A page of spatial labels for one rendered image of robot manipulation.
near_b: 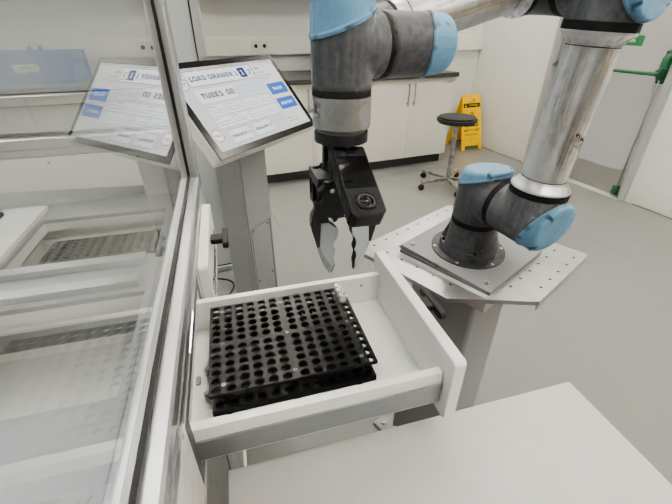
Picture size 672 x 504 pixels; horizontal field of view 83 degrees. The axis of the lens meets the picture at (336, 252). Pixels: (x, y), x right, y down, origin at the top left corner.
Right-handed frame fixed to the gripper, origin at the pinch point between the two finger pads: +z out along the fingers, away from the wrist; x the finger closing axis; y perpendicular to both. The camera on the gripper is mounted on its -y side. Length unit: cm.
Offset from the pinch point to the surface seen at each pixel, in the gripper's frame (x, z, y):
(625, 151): -304, 58, 193
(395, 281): -9.1, 4.7, -0.1
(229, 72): 12, -19, 93
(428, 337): -9.1, 6.1, -12.3
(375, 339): -4.8, 13.7, -3.4
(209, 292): 21.7, 10.1, 12.4
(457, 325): -37, 36, 17
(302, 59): -65, -3, 367
